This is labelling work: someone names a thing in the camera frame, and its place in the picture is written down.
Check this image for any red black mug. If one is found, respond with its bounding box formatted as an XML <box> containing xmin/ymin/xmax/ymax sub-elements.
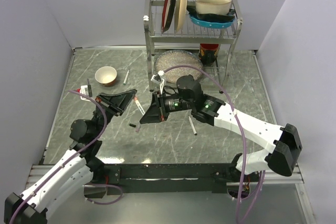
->
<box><xmin>198</xmin><ymin>44</ymin><xmax>219</xmax><ymax>65</ymax></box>

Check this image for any speckled grey plate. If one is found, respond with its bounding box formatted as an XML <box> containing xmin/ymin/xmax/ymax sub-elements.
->
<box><xmin>154</xmin><ymin>50</ymin><xmax>203</xmax><ymax>84</ymax></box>

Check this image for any white marker black tip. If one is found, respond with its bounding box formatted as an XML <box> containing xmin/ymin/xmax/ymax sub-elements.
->
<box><xmin>188</xmin><ymin>116</ymin><xmax>197</xmax><ymax>135</ymax></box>

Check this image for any purple cable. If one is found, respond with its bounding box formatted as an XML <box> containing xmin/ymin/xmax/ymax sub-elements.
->
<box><xmin>7</xmin><ymin>90</ymin><xmax>124</xmax><ymax>223</ymax></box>
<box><xmin>160</xmin><ymin>65</ymin><xmax>266</xmax><ymax>223</ymax></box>

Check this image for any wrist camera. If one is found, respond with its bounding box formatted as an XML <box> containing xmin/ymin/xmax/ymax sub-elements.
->
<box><xmin>151</xmin><ymin>70</ymin><xmax>166</xmax><ymax>84</ymax></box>
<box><xmin>77</xmin><ymin>84</ymin><xmax>92</xmax><ymax>98</ymax></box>

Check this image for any white pen orange cap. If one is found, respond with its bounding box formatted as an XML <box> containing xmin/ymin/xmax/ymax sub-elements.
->
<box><xmin>134</xmin><ymin>97</ymin><xmax>145</xmax><ymax>115</ymax></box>

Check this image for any blue dotted dish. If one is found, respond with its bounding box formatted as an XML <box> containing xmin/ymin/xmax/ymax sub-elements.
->
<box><xmin>190</xmin><ymin>16</ymin><xmax>235</xmax><ymax>29</ymax></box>

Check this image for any cream ceramic bowl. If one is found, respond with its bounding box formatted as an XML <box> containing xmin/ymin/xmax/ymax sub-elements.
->
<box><xmin>195</xmin><ymin>0</ymin><xmax>232</xmax><ymax>15</ymax></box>

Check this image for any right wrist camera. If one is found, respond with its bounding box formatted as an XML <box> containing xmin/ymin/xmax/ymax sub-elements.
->
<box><xmin>151</xmin><ymin>70</ymin><xmax>166</xmax><ymax>84</ymax></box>

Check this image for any green tipped white pen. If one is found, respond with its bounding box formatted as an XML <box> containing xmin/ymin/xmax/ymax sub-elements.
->
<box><xmin>123</xmin><ymin>69</ymin><xmax>130</xmax><ymax>86</ymax></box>

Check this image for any red black plate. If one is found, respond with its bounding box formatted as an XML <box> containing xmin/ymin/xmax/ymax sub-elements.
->
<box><xmin>161</xmin><ymin>0</ymin><xmax>176</xmax><ymax>33</ymax></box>

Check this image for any steel dish rack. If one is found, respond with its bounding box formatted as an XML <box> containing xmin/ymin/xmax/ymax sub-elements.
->
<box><xmin>143</xmin><ymin>0</ymin><xmax>243</xmax><ymax>85</ymax></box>

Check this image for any black dish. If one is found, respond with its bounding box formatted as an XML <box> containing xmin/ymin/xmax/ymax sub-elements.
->
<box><xmin>186</xmin><ymin>5</ymin><xmax>235</xmax><ymax>23</ymax></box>

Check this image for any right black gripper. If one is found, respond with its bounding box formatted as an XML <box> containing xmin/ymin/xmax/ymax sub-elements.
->
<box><xmin>140</xmin><ymin>88</ymin><xmax>194</xmax><ymax>121</ymax></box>

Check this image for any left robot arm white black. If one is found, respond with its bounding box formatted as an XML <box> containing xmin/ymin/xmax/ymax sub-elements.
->
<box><xmin>4</xmin><ymin>89</ymin><xmax>137</xmax><ymax>223</ymax></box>

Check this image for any beige plate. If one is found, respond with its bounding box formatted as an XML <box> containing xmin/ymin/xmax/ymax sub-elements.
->
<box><xmin>174</xmin><ymin>0</ymin><xmax>187</xmax><ymax>33</ymax></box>

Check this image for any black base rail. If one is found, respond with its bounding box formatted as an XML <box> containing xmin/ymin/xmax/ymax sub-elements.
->
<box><xmin>73</xmin><ymin>162</ymin><xmax>260</xmax><ymax>198</ymax></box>

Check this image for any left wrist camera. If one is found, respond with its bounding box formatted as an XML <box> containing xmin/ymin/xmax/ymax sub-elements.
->
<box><xmin>77</xmin><ymin>84</ymin><xmax>92</xmax><ymax>98</ymax></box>

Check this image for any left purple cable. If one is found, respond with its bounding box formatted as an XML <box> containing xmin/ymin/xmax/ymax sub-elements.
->
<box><xmin>7</xmin><ymin>90</ymin><xmax>124</xmax><ymax>223</ymax></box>

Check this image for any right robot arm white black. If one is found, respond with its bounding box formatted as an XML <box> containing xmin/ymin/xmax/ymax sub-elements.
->
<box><xmin>140</xmin><ymin>75</ymin><xmax>302</xmax><ymax>181</ymax></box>

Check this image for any small cream bowl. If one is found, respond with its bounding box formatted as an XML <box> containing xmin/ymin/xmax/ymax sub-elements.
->
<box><xmin>95</xmin><ymin>66</ymin><xmax>118</xmax><ymax>87</ymax></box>

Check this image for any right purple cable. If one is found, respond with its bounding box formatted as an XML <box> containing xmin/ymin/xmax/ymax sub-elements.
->
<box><xmin>160</xmin><ymin>65</ymin><xmax>266</xmax><ymax>223</ymax></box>

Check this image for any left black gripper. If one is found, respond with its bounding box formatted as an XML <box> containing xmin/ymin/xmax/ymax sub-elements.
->
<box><xmin>93</xmin><ymin>92</ymin><xmax>139</xmax><ymax>139</ymax></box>

